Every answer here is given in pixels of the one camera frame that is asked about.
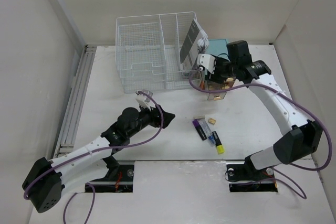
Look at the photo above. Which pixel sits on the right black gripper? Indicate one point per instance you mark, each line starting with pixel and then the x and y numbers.
pixel 215 77

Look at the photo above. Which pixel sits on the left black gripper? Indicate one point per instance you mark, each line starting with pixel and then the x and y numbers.
pixel 155 116

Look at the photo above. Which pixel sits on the clear drawer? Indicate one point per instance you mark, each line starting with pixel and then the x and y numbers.
pixel 228 83
pixel 217 91

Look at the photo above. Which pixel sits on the blue cap clear pen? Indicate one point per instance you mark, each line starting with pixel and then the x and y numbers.
pixel 208 133

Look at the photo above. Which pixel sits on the grey setup guide booklet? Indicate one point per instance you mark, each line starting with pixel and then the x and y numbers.
pixel 196 42

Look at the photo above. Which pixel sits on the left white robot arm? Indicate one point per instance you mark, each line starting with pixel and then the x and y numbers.
pixel 48 180

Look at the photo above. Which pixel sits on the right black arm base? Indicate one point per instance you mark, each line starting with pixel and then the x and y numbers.
pixel 243 178

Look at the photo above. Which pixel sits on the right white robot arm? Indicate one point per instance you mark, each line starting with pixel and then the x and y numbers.
pixel 300 134

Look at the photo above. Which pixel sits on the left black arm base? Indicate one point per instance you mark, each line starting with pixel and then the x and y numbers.
pixel 119 179

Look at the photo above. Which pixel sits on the teal mini drawer cabinet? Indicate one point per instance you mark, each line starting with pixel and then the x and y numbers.
pixel 218 48

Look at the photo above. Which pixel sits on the purple cap black marker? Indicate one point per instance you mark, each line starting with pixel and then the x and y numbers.
pixel 199 130

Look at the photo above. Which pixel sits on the small silver staple box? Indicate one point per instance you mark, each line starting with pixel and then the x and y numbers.
pixel 199 117

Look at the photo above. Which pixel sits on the small tan eraser block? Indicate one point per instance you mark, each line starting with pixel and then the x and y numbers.
pixel 211 121

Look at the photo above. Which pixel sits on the yellow cap black highlighter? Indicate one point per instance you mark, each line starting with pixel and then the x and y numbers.
pixel 219 147

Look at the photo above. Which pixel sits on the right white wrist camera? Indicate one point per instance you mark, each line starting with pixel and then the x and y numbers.
pixel 206 61

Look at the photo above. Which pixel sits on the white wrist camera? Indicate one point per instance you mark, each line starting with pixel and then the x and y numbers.
pixel 206 61
pixel 143 98

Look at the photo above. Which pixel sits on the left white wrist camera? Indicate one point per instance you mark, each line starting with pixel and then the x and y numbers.
pixel 143 98

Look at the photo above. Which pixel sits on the white wire desk organizer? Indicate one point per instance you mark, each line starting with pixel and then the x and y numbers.
pixel 148 51

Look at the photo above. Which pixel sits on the aluminium rail frame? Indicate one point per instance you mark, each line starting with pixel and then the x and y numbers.
pixel 66 136

